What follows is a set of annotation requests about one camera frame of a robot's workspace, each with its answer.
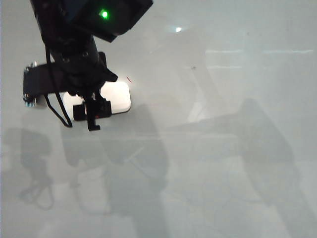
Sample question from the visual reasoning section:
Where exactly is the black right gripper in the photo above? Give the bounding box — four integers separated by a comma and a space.
49, 42, 119, 132

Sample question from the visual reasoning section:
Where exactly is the white rectangular whiteboard eraser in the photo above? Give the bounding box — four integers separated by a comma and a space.
63, 81, 132, 121

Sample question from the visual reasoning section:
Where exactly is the grey glossy whiteboard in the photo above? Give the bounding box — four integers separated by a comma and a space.
0, 0, 317, 238

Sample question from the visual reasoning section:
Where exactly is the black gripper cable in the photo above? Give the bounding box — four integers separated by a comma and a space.
44, 46, 74, 128

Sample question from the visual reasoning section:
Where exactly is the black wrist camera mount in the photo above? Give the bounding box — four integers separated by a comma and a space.
22, 61, 66, 108

